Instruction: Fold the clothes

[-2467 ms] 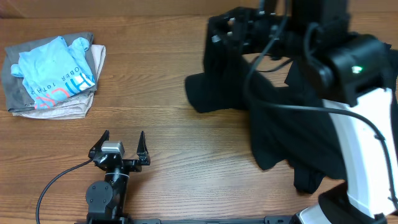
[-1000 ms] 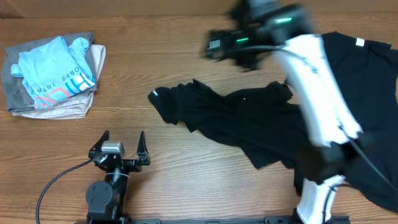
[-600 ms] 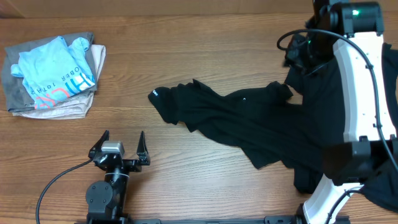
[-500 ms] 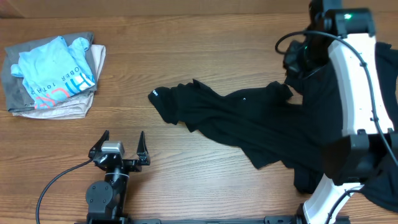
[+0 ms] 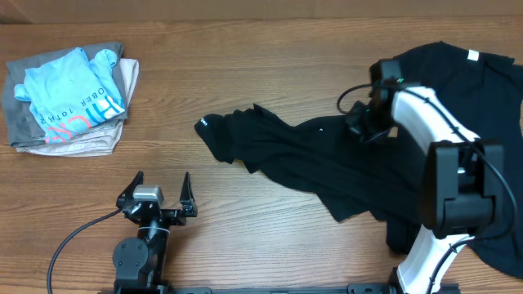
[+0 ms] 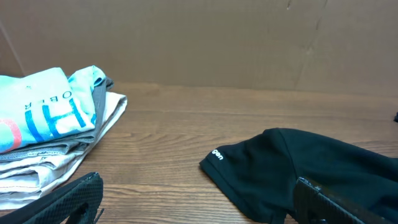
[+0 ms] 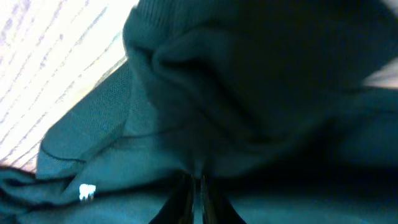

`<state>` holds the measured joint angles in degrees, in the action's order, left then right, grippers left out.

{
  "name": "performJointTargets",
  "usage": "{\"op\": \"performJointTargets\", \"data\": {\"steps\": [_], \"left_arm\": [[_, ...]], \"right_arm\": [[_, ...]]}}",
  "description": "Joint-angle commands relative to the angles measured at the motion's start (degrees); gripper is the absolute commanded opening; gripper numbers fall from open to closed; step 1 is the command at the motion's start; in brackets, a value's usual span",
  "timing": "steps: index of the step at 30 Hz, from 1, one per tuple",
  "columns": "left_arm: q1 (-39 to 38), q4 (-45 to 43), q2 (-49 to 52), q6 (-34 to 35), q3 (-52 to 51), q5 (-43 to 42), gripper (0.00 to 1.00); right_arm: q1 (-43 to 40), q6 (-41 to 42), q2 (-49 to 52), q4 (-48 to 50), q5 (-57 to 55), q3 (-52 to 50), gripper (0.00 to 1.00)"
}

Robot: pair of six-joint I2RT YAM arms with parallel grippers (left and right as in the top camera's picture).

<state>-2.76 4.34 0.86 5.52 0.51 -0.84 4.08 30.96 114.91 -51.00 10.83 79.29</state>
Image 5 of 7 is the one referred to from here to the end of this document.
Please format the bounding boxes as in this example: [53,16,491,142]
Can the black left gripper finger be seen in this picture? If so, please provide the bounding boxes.
[179,172,195,206]
[118,171,144,200]

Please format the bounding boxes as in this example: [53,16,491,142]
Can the black t-shirt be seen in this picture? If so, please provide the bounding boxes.
[194,103,426,224]

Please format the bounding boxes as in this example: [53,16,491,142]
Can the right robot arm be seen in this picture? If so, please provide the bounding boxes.
[347,79,508,294]

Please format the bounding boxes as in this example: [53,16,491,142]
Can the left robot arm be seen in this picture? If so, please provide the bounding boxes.
[112,171,198,293]

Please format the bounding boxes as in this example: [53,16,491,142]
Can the beige folded shirt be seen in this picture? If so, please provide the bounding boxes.
[16,58,140,157]

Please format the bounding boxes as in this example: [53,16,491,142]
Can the light blue printed t-shirt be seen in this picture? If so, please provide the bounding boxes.
[14,47,126,144]

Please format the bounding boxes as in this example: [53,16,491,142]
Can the dark navy t-shirt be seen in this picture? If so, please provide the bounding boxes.
[378,42,522,279]

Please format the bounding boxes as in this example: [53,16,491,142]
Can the grey folded shirt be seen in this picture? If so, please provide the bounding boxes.
[2,42,129,147]

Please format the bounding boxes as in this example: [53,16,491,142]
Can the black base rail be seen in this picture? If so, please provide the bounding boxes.
[97,282,463,294]

